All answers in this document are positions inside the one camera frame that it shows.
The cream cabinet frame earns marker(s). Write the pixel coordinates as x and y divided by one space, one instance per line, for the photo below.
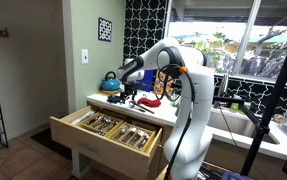
79 165

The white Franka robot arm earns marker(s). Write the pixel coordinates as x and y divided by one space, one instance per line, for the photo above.
196 100

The silver cutlery piece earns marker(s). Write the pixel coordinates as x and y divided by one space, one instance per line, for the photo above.
123 130
144 139
139 136
130 133

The black bowl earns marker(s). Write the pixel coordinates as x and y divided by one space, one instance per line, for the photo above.
114 99

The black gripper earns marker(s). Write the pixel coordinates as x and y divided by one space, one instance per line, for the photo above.
134 88

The long slender utensil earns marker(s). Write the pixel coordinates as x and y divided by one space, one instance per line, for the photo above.
148 110

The chrome faucet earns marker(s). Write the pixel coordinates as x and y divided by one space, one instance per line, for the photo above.
223 85

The blue kettle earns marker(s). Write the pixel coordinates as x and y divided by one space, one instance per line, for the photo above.
110 85

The white flat drawer item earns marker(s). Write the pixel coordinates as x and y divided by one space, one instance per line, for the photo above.
83 117

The steel sink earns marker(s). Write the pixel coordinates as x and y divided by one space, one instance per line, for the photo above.
239 125

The black tripod stand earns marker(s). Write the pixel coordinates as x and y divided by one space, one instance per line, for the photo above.
270 110

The white light switch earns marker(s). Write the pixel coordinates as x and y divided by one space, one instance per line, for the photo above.
85 56

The white window frame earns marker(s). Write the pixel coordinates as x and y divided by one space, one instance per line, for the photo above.
246 36

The dark patterned floor mat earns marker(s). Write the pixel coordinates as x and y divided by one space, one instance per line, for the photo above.
49 141

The wooden trivet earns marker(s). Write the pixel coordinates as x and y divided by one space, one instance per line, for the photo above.
109 92

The wooden cutlery tray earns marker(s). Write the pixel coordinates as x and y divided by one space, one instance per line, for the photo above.
126 145
91 129

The light wooden drawer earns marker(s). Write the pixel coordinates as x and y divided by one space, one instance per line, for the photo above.
109 160

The colourful pot holder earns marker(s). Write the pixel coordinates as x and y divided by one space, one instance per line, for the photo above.
161 87

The red spoon rest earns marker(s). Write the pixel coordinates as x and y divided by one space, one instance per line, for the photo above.
149 102

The blue container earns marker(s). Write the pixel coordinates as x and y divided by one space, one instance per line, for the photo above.
148 81

